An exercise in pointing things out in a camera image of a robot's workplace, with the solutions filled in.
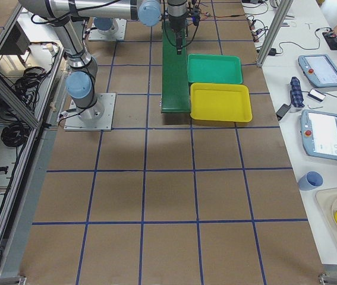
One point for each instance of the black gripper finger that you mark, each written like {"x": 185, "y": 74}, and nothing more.
{"x": 179, "y": 49}

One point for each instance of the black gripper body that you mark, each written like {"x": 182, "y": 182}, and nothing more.
{"x": 175, "y": 26}

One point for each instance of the green plastic tray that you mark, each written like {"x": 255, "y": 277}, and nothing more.
{"x": 219, "y": 69}

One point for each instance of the green conveyor belt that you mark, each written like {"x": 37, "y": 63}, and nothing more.
{"x": 175, "y": 87}

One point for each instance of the yellow plastic tray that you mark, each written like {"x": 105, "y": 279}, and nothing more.
{"x": 220, "y": 102}

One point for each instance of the black power adapter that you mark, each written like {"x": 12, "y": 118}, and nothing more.
{"x": 282, "y": 111}

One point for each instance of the folded blue plaid umbrella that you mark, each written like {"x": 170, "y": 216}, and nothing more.
{"x": 296, "y": 94}

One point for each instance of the teach pendant far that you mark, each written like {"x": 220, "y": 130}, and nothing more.
{"x": 319, "y": 70}

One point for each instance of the teach pendant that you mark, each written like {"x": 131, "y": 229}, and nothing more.
{"x": 319, "y": 70}
{"x": 319, "y": 134}

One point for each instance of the teach pendant near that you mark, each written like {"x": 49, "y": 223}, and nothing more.
{"x": 319, "y": 134}

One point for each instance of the blue plastic cup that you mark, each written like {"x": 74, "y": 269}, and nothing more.
{"x": 310, "y": 181}

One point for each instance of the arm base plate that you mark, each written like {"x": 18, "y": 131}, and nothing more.
{"x": 107, "y": 30}
{"x": 97, "y": 118}

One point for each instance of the aluminium frame post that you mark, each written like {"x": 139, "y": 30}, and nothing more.
{"x": 276, "y": 23}

